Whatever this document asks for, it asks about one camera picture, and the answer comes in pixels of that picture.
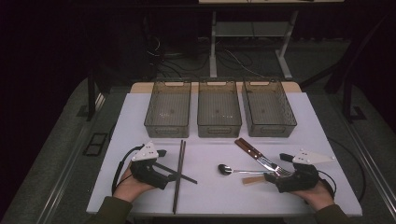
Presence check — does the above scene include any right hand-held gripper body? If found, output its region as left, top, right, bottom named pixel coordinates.
left=273, top=148, right=336, bottom=193

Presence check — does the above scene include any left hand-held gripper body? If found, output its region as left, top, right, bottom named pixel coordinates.
left=129, top=141, right=172, bottom=190

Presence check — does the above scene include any black chopstick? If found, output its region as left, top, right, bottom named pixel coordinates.
left=154, top=162, right=198, bottom=185

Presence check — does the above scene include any light wooden utensil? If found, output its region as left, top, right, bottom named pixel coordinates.
left=242, top=176, right=268, bottom=186

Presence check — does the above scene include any wooden-handled knife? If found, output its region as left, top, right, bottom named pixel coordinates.
left=233, top=139, right=289, bottom=178
left=238, top=137, right=293, bottom=175

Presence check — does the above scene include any smoky clear plastic bin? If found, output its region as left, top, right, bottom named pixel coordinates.
left=197, top=77, right=243, bottom=139
left=144, top=78, right=192, bottom=139
left=241, top=77, right=298, bottom=138

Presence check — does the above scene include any shiny metal spoon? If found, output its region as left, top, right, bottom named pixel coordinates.
left=217, top=163, right=275, bottom=177

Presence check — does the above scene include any person's left hand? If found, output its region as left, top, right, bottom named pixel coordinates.
left=112, top=167, right=157, bottom=203

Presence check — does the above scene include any person's right hand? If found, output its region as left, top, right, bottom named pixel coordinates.
left=290, top=181, right=336, bottom=212

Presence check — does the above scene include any white table cover sheet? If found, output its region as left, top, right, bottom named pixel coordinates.
left=86, top=91, right=363, bottom=217

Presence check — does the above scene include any black floor plate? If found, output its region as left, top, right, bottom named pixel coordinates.
left=82, top=133, right=109, bottom=157

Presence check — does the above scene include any black metal stand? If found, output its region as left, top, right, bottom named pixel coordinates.
left=87, top=66, right=111, bottom=122
left=300, top=13, right=393, bottom=124

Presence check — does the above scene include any white-legged desk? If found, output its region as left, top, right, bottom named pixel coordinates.
left=198, top=0, right=345, bottom=80

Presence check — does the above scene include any left hand-held gripper black cable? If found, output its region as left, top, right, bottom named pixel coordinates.
left=111, top=143, right=146, bottom=196

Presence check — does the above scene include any hand-held gripper black cable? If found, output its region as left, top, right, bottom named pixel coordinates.
left=317, top=136, right=367, bottom=203
left=111, top=143, right=146, bottom=196

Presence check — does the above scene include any right hand-held gripper black cable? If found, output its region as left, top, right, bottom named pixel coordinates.
left=317, top=136, right=367, bottom=203

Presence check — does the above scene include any metal floor rail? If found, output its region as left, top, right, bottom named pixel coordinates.
left=34, top=91, right=108, bottom=224
left=340, top=119, right=396, bottom=216

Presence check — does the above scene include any tangle of floor cables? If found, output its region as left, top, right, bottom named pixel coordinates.
left=146, top=35, right=265, bottom=80

